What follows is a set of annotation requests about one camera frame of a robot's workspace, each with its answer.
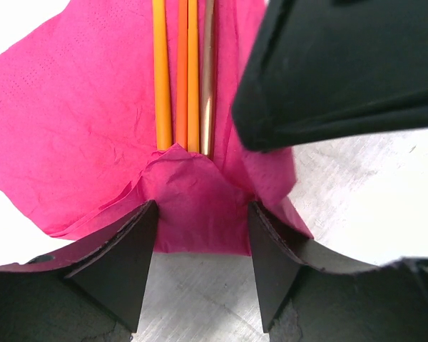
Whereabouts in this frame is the orange chopstick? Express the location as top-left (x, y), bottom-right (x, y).
top-left (175, 0), bottom-right (188, 149)
top-left (188, 0), bottom-right (200, 152)

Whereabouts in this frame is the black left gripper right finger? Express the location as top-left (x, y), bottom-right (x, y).
top-left (248, 202), bottom-right (428, 341)

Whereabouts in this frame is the pink paper napkin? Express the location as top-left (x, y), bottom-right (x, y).
top-left (0, 1), bottom-right (310, 255)

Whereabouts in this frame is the rose gold fork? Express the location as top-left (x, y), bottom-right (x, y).
top-left (200, 0), bottom-right (215, 156)

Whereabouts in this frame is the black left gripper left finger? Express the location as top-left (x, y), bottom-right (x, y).
top-left (0, 201), bottom-right (158, 341)

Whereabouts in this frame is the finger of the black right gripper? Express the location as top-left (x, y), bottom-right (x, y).
top-left (233, 1), bottom-right (428, 151)

